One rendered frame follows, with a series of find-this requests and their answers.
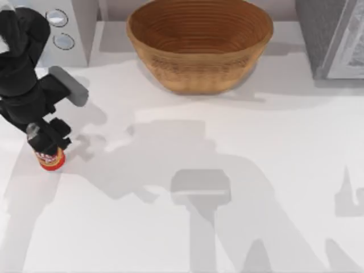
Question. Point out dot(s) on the dark bottle with red base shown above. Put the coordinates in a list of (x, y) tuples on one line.
[(50, 160)]

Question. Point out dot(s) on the round microwave knob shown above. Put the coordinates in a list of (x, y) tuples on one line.
[(63, 41), (57, 17)]

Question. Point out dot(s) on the pale microwave oven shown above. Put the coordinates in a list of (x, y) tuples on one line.
[(76, 31)]

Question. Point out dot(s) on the brown woven basket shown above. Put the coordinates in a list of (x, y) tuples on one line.
[(199, 48)]

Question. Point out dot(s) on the grey cabinet door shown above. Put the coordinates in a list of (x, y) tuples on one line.
[(347, 42)]

